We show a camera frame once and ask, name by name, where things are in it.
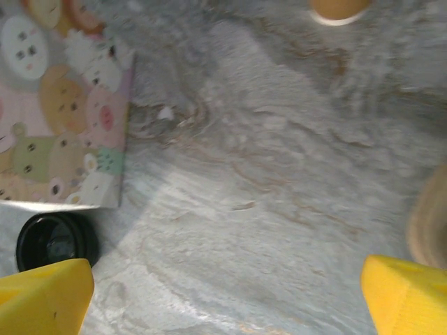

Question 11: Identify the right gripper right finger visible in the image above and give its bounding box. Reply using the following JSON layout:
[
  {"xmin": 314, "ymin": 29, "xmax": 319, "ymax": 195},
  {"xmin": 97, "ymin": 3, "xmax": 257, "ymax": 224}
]
[{"xmin": 360, "ymin": 254, "xmax": 447, "ymax": 335}]

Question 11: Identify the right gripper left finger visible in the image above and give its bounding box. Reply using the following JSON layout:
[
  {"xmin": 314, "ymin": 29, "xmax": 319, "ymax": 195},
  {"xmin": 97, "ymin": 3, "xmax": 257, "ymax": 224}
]
[{"xmin": 0, "ymin": 258, "xmax": 95, "ymax": 335}]

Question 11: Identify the brown pulp cup carrier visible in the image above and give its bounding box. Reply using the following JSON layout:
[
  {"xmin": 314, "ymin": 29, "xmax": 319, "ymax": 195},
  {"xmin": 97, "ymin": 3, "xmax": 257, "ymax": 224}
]
[{"xmin": 406, "ymin": 163, "xmax": 447, "ymax": 269}]

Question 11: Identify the white animal print paper bag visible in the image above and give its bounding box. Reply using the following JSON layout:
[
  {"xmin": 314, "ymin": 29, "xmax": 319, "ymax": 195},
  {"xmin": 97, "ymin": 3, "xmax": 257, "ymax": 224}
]
[{"xmin": 0, "ymin": 0, "xmax": 136, "ymax": 212}]

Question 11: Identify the brown paper cup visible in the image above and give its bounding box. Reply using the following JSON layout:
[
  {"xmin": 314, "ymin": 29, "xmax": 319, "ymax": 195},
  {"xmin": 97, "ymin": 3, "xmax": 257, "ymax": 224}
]
[{"xmin": 309, "ymin": 0, "xmax": 372, "ymax": 26}]

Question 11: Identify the black plastic cup lid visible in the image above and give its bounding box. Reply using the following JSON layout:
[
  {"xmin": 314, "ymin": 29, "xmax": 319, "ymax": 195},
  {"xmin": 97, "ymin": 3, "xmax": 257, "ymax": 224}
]
[{"xmin": 15, "ymin": 212, "xmax": 102, "ymax": 273}]

